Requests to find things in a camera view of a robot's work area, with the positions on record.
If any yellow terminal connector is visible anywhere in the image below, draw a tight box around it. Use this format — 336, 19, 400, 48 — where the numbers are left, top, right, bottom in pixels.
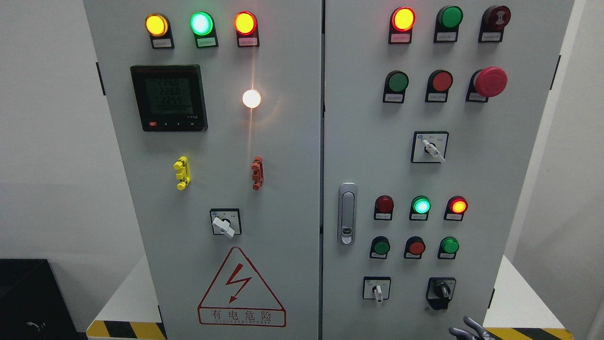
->
173, 156, 191, 191

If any red electric hazard warning sticker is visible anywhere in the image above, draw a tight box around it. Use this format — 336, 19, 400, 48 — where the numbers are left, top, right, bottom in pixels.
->
198, 246, 286, 327

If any grey cabinet door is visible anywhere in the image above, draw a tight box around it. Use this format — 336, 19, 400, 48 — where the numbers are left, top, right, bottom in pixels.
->
84, 0, 323, 340
323, 0, 574, 340

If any green lit indicator light middle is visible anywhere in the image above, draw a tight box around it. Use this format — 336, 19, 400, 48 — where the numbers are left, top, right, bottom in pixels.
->
409, 195, 431, 221

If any red mushroom emergency stop button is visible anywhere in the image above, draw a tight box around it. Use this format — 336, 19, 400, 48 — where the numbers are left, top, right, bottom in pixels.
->
466, 67, 508, 103

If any green push button second row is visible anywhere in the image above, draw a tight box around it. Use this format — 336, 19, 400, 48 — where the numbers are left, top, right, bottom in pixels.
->
382, 70, 409, 104

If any grey left cabinet door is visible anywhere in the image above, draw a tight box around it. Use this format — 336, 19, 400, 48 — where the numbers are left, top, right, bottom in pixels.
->
84, 0, 323, 340

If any green push button lower left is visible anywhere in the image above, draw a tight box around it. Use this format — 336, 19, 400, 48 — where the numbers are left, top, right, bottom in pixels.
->
369, 235, 391, 260

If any red ringed indicator light right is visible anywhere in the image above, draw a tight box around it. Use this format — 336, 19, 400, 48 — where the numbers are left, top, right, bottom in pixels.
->
388, 7, 416, 44

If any white handle selector switch left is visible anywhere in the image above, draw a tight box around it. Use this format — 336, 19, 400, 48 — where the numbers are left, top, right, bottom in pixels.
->
210, 208, 242, 239

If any silver cabinet door latch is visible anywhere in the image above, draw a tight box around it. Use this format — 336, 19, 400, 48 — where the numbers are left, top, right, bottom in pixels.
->
338, 182, 357, 245

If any green push button top right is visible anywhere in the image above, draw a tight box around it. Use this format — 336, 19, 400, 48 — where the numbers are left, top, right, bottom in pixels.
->
433, 6, 463, 43

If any grey right cabinet door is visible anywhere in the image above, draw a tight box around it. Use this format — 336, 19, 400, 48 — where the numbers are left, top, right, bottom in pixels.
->
323, 0, 574, 340

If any red ringed indicator light left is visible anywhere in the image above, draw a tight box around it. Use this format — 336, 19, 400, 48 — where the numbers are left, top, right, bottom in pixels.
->
234, 11, 260, 48

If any white lever selector switch lower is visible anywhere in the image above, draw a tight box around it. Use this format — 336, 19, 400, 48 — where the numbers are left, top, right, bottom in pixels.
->
362, 276, 391, 303

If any red push button second row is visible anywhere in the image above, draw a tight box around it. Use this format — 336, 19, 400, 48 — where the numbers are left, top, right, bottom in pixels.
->
425, 69, 453, 103

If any white lever selector switch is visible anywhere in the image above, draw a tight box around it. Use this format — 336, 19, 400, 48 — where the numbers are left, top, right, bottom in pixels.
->
362, 276, 391, 303
411, 131, 449, 163

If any black box lower left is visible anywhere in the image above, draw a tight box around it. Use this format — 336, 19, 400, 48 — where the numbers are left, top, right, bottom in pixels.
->
0, 259, 79, 340

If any green push button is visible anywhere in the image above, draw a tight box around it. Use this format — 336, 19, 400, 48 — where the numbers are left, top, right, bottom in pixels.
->
433, 6, 463, 43
369, 235, 391, 260

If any yellow indicator light top left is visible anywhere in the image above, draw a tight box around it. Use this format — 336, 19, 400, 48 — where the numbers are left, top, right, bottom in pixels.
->
145, 13, 175, 49

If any white platform with hazard stripes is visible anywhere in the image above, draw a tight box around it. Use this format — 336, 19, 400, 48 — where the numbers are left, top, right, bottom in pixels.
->
86, 256, 573, 340

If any green indicator light top left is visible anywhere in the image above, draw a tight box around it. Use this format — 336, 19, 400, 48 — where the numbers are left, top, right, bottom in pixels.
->
190, 11, 218, 48

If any black digital power meter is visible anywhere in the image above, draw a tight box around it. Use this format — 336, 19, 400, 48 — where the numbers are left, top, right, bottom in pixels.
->
130, 64, 209, 132

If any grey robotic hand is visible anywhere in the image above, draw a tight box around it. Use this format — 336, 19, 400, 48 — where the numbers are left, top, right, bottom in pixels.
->
448, 316, 496, 340

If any red push button lower middle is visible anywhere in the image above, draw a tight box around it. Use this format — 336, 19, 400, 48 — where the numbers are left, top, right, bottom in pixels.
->
403, 236, 426, 260

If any dark red indicator light left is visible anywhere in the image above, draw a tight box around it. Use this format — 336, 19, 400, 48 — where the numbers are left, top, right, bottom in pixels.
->
373, 195, 394, 221

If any white glowing indicator light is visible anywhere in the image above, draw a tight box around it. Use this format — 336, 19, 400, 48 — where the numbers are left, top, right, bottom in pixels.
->
242, 89, 262, 109

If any red terminal connector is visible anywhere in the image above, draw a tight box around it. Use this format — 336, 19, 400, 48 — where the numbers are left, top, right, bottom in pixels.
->
251, 156, 264, 191

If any red ringed indicator light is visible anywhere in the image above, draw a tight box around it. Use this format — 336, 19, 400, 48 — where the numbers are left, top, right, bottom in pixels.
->
234, 11, 260, 48
388, 7, 416, 44

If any green indicator light lower right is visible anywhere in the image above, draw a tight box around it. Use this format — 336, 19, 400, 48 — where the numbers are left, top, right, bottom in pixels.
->
436, 236, 460, 260

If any white lever selector switch upper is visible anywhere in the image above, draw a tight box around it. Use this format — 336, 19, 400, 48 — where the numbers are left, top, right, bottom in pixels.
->
411, 131, 449, 163

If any dark red buzzer alarm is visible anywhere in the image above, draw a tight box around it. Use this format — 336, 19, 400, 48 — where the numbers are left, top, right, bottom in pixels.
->
478, 6, 511, 43

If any black rotary knob switch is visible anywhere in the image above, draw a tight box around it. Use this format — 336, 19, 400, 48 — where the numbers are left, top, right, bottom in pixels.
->
426, 277, 456, 310

